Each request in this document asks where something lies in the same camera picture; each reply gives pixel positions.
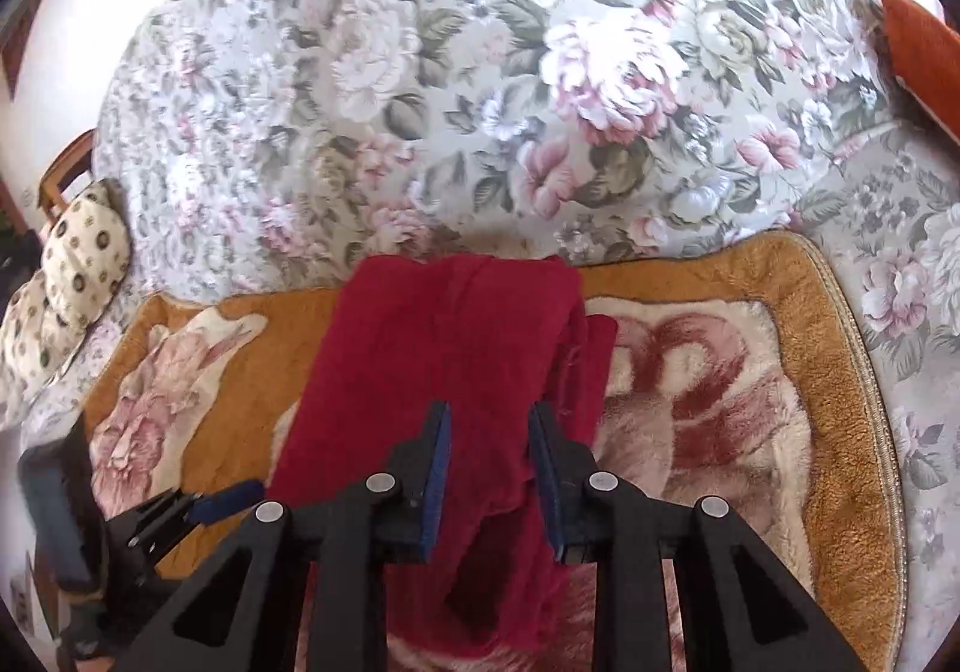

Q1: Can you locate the orange ribbed cushion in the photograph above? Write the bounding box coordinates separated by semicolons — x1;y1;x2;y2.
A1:
876;0;960;140

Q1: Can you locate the floral bedspread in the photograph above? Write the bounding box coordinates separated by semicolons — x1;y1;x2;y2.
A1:
0;0;960;672

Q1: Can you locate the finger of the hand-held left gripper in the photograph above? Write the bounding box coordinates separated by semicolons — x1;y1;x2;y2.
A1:
124;480;266;557

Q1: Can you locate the dark red sweater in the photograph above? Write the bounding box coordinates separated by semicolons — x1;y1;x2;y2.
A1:
267;253;619;656

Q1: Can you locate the cream patterned pillow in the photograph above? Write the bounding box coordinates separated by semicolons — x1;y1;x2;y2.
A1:
0;180;133;430

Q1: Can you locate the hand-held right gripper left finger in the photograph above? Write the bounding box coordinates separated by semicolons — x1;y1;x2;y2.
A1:
111;400;454;672

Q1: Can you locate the wooden chair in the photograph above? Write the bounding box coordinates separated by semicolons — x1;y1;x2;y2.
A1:
37;129;98;223

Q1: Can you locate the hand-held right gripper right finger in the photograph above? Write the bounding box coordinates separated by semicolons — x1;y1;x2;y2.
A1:
528;402;863;672

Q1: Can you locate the orange plush floral blanket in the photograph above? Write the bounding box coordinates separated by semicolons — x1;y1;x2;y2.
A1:
82;229;901;672

